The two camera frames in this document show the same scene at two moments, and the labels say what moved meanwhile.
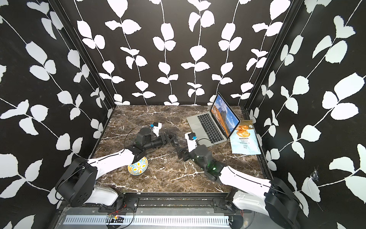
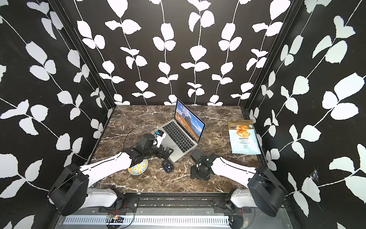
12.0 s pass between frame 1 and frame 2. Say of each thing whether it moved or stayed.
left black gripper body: moved
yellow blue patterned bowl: stayed
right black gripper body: moved
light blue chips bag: stayed
